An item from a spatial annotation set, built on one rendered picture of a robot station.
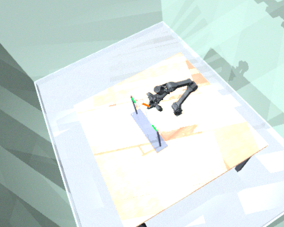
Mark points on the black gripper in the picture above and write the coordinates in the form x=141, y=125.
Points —
x=155, y=104

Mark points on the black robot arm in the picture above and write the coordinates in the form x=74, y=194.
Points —
x=165, y=89

